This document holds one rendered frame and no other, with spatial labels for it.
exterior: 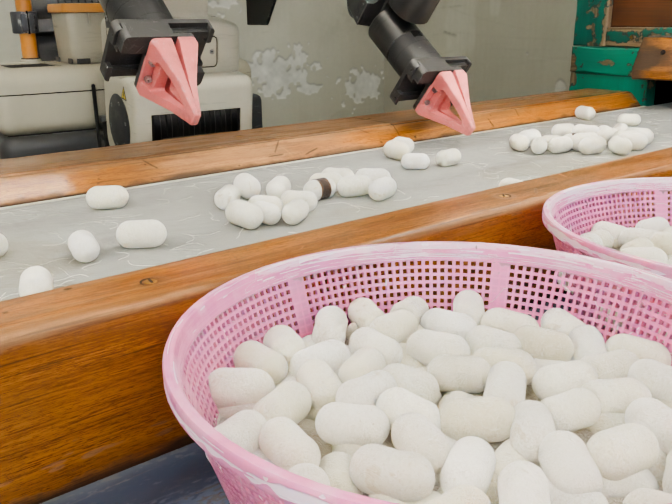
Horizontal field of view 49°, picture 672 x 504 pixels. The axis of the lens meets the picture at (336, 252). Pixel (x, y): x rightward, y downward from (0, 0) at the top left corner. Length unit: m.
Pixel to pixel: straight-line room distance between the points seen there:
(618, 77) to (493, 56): 1.40
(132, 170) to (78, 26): 0.83
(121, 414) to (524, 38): 2.44
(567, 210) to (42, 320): 0.39
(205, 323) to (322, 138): 0.57
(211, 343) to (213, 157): 0.47
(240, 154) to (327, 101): 2.34
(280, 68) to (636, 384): 2.75
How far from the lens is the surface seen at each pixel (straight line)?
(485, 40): 2.86
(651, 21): 1.45
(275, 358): 0.37
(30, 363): 0.38
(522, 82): 2.74
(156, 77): 0.74
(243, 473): 0.25
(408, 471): 0.29
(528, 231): 0.59
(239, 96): 1.33
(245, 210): 0.58
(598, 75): 1.49
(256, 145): 0.85
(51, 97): 1.53
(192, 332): 0.35
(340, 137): 0.92
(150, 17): 0.75
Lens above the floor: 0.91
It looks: 18 degrees down
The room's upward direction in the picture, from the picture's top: 1 degrees counter-clockwise
